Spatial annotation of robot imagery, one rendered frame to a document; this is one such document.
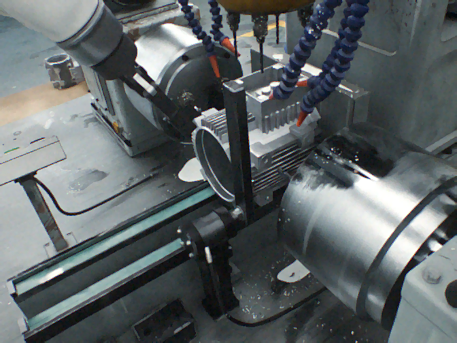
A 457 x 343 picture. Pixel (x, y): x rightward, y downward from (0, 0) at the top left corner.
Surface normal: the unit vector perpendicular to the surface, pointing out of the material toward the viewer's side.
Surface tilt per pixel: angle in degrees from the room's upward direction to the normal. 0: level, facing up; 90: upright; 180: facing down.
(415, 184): 9
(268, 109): 90
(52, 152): 57
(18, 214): 0
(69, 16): 107
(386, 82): 90
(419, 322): 89
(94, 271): 90
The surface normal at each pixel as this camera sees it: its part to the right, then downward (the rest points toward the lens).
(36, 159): 0.42, 0.00
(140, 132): 0.56, 0.49
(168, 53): -0.42, -0.53
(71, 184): -0.09, -0.77
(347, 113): -0.83, 0.41
